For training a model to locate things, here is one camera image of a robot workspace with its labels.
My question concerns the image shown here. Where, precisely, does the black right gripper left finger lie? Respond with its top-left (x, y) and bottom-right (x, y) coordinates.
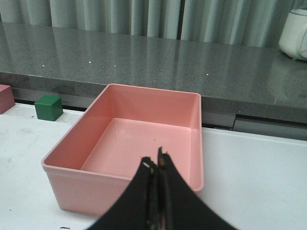
top-left (89, 157), bottom-right (156, 230)

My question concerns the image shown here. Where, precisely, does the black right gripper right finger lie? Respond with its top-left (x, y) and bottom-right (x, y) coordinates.
top-left (157, 147), bottom-right (235, 230)

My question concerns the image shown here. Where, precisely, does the pink plastic bin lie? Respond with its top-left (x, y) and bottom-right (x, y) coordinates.
top-left (42, 84), bottom-right (204, 216)

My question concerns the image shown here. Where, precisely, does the green cube block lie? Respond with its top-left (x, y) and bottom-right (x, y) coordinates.
top-left (34, 95), bottom-right (63, 121)

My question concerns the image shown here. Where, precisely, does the grey stone counter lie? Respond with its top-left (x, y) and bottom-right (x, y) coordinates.
top-left (0, 22), bottom-right (307, 139)

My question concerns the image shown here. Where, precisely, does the pink cube block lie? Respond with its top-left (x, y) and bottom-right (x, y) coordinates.
top-left (0, 84), bottom-right (15, 114)

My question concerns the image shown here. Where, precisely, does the grey curtain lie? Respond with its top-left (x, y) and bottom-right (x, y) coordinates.
top-left (0, 0), bottom-right (292, 47)

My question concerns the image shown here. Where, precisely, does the white appliance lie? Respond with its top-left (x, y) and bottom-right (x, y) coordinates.
top-left (279, 7), bottom-right (307, 61)

